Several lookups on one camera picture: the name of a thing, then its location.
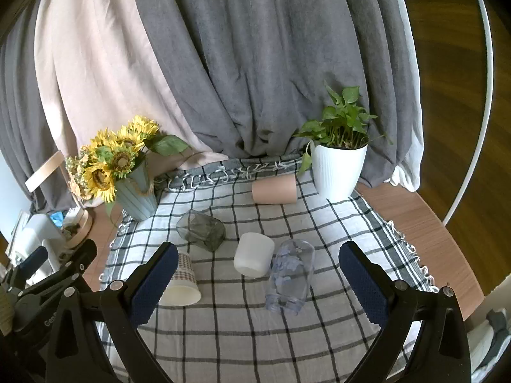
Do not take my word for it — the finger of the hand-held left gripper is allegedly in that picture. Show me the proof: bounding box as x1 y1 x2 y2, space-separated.
0 246 49 288
16 239 98 308

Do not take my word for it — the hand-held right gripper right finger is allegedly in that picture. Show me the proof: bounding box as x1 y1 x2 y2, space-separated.
339 241 472 383

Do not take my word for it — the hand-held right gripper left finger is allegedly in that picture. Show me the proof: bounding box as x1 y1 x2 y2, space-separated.
45 242 179 383

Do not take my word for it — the checkered paper cup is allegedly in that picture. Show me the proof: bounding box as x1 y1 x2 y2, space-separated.
159 252 202 307

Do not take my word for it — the grey glass cup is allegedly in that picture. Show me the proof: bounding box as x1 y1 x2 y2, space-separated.
176 209 225 252

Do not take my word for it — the clear printed glass cup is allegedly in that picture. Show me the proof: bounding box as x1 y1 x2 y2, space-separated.
265 239 316 314

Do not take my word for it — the white cup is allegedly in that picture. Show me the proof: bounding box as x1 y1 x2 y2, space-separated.
233 232 275 278

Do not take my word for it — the pink cup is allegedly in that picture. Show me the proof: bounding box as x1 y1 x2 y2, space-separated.
251 175 298 204

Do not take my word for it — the white appliance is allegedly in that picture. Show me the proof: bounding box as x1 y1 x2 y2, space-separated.
7 211 65 274

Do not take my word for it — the round wooden box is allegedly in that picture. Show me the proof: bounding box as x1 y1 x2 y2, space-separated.
60 209 94 249

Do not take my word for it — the teal ribbed vase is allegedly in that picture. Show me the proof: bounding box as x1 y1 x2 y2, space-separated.
114 164 159 221

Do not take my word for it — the checkered tablecloth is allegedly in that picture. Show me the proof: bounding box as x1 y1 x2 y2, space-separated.
97 154 440 383

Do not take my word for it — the white ribbed plant pot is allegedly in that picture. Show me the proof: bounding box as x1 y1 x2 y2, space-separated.
310 143 368 200

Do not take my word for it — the artificial sunflower bouquet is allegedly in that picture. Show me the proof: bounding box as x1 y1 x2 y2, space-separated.
65 115 189 216

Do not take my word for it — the narrow grey curtain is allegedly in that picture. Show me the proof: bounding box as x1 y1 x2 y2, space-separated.
0 0 82 213

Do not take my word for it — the white sheer curtain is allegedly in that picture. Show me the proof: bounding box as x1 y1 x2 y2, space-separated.
389 0 425 192

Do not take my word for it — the white and grey cloth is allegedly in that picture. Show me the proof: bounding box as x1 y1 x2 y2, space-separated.
470 307 511 383

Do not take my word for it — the green leafy plant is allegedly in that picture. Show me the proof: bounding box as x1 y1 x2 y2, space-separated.
293 81 394 176

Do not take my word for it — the beige curtain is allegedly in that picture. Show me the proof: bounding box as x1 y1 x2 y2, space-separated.
34 0 229 209

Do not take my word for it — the white hoop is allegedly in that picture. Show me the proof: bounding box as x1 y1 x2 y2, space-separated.
441 0 493 225

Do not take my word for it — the wide grey curtain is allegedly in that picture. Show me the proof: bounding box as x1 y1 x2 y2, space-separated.
128 0 418 189

